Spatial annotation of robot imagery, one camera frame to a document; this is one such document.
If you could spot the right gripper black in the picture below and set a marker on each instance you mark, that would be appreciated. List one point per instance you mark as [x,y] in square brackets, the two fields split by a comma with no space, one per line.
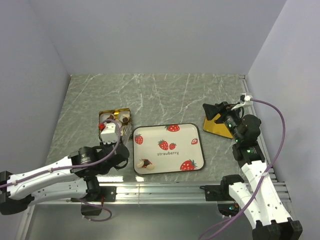
[224,108]

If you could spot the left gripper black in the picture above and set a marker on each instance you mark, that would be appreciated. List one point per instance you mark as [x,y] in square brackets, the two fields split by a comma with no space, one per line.
[104,146]

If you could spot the gold tin lid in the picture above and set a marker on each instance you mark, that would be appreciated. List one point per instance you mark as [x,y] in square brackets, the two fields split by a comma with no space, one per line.
[219,129]

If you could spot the white round chocolate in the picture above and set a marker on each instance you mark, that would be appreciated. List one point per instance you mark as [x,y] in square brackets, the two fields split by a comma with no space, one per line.
[140,164]

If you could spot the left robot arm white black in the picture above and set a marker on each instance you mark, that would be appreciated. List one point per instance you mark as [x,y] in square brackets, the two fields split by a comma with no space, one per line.
[72,177]

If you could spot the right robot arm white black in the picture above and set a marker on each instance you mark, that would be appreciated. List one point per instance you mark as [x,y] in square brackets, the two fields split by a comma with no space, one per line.
[261,205]

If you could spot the green gold chocolate tin box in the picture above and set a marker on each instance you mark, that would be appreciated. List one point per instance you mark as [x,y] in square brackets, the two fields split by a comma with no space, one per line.
[124,128]

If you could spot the white oval chocolate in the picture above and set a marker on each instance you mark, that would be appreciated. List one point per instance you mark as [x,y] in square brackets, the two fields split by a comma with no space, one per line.
[150,167]

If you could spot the white strawberry tray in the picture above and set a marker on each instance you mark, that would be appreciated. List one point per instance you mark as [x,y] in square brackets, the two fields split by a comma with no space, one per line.
[170,148]

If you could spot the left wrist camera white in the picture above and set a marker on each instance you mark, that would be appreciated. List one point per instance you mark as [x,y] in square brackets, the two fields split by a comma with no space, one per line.
[108,133]

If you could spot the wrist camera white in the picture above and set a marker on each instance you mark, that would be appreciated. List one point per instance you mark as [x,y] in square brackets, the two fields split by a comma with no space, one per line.
[108,133]
[245,100]

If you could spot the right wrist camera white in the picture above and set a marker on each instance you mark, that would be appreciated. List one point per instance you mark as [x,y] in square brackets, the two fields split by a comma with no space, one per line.
[245,100]

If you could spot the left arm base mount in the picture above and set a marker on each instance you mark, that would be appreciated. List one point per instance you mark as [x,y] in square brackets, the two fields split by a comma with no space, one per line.
[93,205]

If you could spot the aluminium rail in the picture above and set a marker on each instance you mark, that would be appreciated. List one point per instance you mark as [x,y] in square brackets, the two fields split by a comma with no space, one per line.
[159,193]

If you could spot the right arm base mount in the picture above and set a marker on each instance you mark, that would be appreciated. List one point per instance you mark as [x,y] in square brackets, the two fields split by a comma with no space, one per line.
[226,205]

